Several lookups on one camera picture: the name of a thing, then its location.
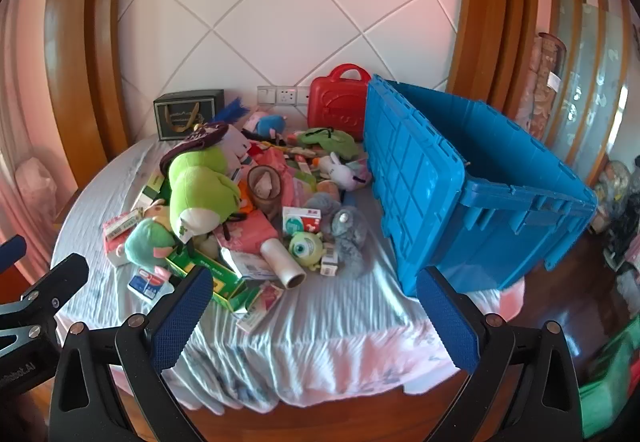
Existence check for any purple printed cloth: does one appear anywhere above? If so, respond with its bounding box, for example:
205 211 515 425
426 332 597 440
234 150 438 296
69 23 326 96
160 121 232 173

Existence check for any clear glass cup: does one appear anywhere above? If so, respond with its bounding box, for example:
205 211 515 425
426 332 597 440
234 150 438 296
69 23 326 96
247 165 285 220

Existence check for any green carton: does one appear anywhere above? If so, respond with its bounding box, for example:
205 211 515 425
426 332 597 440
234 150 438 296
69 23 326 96
165 249 261 314

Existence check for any white cardboard tube roll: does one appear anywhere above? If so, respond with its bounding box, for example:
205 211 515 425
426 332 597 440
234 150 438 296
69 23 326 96
260 239 307 289

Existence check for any curved wooden wall trim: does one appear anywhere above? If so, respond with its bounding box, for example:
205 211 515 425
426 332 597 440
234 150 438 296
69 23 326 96
445 0 542 119
44 0 132 195

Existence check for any green plastic crate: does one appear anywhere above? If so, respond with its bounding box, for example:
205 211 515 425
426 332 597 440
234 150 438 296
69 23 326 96
579 322 640 439

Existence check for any blue feather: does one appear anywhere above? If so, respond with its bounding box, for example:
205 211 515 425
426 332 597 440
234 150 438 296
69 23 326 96
215 96 249 124

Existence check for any frosted glass partition door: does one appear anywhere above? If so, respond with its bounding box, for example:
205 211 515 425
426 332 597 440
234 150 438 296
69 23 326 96
546 0 634 184

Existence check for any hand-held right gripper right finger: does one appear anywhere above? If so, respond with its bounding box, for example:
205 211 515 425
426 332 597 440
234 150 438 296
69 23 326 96
416 267 583 442

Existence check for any dark gift box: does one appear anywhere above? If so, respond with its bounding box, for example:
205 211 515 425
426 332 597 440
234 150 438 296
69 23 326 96
153 89 225 141

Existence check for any blue plastic crate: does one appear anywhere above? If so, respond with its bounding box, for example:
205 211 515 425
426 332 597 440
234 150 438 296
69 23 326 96
363 75 599 298

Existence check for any pink rolled fabric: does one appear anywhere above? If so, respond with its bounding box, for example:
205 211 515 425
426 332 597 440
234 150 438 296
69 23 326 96
515 40 546 129

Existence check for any red plastic carry case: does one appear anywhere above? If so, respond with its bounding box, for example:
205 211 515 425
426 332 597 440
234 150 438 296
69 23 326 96
307 64 372 141

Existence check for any pink curtain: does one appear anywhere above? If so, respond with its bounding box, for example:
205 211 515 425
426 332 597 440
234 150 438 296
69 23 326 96
0 0 81 273

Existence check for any white green small box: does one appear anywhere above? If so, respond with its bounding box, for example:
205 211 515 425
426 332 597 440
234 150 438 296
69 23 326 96
282 206 323 238

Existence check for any patterned rolled rug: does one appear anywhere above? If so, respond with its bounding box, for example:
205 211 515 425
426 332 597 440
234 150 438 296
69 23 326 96
536 33 569 139

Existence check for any pile of dark bags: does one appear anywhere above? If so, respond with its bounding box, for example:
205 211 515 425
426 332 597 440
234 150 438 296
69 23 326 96
595 157 640 275

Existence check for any pale pink box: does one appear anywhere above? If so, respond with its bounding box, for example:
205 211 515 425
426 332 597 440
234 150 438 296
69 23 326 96
222 126 252 168

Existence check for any grey fluffy plush toy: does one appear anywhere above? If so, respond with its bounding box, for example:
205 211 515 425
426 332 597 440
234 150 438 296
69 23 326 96
327 205 371 279

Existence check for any orange pink plush toy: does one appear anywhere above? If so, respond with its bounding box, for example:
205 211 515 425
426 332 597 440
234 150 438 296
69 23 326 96
235 177 257 219

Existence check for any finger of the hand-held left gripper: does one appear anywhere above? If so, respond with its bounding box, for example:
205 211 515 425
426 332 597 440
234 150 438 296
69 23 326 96
0 235 27 270
19 253 90 323

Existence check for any white pink paper box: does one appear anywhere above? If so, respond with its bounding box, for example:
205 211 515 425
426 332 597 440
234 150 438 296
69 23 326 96
222 247 278 281

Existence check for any green one-eyed monster toy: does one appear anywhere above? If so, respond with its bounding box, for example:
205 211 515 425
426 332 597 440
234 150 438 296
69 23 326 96
288 231 326 270

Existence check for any pink white flat box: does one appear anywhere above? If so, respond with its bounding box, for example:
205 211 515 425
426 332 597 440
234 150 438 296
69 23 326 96
235 282 284 334

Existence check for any lime green plush toy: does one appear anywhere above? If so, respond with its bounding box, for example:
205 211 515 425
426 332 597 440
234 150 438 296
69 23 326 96
167 146 243 243

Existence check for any pink wet wipes pack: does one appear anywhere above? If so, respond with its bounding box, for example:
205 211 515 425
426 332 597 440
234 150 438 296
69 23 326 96
257 148 321 203

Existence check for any round wooden desktop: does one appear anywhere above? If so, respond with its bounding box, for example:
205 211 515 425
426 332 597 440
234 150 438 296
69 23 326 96
52 187 481 442

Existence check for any white blue tissue packet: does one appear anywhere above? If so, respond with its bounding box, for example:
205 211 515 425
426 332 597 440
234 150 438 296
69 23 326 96
127 266 174 301

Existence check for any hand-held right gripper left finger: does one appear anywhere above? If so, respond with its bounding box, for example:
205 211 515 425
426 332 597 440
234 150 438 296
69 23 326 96
48 266 214 442

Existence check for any green pink plush toy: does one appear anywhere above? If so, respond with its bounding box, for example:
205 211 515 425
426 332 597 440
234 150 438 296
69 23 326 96
125 217 176 269

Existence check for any pink and blue plush toy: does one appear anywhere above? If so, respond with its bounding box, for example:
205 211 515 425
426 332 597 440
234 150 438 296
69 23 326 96
243 106 287 135

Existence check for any white rabbit plush toy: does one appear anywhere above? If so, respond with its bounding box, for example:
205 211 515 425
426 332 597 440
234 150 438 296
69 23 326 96
312 153 373 190

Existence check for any pink soft package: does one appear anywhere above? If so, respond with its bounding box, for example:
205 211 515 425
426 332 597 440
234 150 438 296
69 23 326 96
215 209 281 268

